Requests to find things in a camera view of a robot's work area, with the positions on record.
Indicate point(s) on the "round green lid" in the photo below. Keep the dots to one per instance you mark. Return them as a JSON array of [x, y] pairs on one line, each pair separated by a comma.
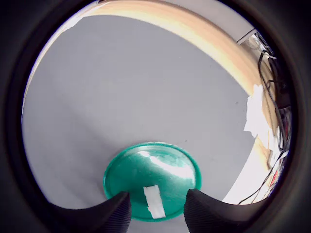
[[150, 170]]

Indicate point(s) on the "dark grey mat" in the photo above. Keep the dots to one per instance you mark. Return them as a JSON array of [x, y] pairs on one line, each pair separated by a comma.
[[121, 97]]

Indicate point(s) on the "white tape piece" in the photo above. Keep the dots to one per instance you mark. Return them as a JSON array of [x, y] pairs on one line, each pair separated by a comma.
[[73, 24], [255, 114]]

